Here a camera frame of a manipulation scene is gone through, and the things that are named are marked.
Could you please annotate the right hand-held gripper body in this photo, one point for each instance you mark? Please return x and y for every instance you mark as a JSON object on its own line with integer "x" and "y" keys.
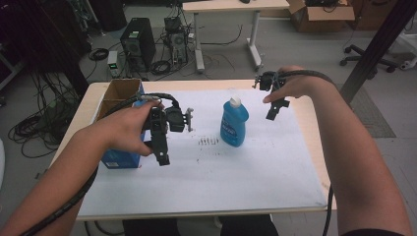
{"x": 266, "y": 83}

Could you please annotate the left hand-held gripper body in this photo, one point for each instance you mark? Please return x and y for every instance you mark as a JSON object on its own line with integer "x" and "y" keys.
{"x": 175, "y": 119}

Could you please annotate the blue cardboard box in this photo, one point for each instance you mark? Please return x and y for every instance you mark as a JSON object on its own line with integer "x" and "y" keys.
{"x": 122, "y": 161}

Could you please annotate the blue detergent bottle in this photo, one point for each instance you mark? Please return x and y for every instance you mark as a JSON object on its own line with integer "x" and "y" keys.
{"x": 233, "y": 126}

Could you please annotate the person's left hand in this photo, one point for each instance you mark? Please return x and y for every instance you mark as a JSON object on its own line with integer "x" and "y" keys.
{"x": 126, "y": 131}

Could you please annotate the person's right hand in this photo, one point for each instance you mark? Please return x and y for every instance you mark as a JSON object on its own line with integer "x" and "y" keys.
{"x": 296, "y": 85}

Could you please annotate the light wooden table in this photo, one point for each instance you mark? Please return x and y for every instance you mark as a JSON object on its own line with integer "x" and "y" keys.
{"x": 196, "y": 85}

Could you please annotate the white table sheet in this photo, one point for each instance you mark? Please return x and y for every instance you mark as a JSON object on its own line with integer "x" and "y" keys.
{"x": 229, "y": 180}

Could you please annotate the person's left leg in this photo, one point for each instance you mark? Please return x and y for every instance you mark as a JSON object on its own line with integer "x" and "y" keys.
{"x": 150, "y": 226}

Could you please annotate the person's leg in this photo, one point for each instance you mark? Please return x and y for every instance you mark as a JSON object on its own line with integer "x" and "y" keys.
{"x": 150, "y": 226}
{"x": 249, "y": 225}

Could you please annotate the open computer case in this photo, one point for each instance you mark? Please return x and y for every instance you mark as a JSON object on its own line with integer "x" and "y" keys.
{"x": 177, "y": 42}

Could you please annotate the small white power unit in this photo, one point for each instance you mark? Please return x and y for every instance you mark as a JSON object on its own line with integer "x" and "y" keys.
{"x": 113, "y": 64}

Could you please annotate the black computer tower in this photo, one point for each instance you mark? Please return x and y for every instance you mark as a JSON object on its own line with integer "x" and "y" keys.
{"x": 139, "y": 42}

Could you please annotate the white desk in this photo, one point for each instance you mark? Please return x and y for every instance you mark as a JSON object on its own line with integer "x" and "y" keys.
{"x": 229, "y": 6}

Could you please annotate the brown cardboard box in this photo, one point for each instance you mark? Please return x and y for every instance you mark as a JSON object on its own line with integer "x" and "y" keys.
{"x": 323, "y": 18}

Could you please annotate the grey floor mat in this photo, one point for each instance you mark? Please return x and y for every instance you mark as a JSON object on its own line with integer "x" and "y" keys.
{"x": 373, "y": 118}

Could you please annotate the black office chair base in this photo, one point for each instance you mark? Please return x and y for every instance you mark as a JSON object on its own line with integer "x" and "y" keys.
{"x": 367, "y": 59}

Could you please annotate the person's right leg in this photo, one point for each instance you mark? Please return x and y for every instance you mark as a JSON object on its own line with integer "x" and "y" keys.
{"x": 249, "y": 225}

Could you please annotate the dark curtain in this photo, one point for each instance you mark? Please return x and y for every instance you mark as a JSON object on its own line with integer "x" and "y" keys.
{"x": 36, "y": 36}

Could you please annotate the black metal post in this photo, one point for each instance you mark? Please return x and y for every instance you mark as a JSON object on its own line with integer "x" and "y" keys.
{"x": 377, "y": 49}

